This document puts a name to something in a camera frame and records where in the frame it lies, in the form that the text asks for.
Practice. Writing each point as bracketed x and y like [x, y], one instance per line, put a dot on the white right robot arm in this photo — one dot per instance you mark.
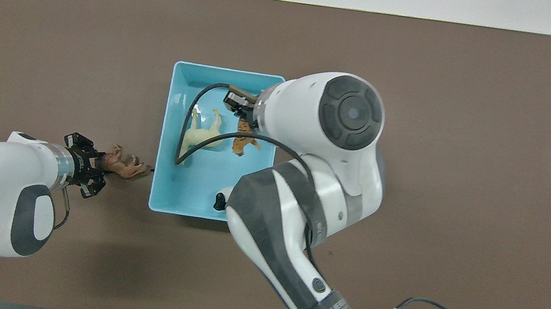
[312, 117]

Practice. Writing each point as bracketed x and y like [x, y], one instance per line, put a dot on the cream white horse toy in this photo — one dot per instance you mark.
[203, 137]

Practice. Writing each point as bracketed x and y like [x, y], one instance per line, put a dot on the black white panda toy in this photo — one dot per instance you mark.
[220, 201]

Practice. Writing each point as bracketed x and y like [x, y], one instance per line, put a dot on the brown lion toy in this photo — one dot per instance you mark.
[124, 167]

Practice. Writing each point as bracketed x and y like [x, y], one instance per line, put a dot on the brown table mat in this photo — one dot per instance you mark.
[427, 52]

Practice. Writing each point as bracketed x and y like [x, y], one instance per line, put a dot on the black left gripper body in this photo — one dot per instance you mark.
[83, 166]

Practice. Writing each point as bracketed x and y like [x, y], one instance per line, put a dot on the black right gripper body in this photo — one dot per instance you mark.
[240, 99]

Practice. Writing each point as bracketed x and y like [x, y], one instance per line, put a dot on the orange striped tiger toy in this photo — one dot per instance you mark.
[242, 142]

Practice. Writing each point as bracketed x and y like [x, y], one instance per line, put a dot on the light blue storage box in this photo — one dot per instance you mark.
[191, 191]

